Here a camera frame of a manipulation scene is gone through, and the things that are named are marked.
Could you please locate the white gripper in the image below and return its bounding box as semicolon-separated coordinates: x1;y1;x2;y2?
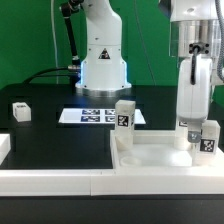
176;56;212;143

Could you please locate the white square table top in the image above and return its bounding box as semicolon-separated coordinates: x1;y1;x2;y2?
110;130;224;169

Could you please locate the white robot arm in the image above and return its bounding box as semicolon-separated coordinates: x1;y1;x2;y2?
60;0;224;143

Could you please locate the white sheet with tag markers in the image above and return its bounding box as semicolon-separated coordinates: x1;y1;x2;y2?
59;108;146;125

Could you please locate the white front fence wall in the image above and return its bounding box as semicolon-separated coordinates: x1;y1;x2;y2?
0;167;224;196

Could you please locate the white fence wall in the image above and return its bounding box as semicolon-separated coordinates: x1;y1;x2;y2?
0;167;224;196
0;134;11;165

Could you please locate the white left fence wall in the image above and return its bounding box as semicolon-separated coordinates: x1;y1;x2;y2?
0;134;11;165

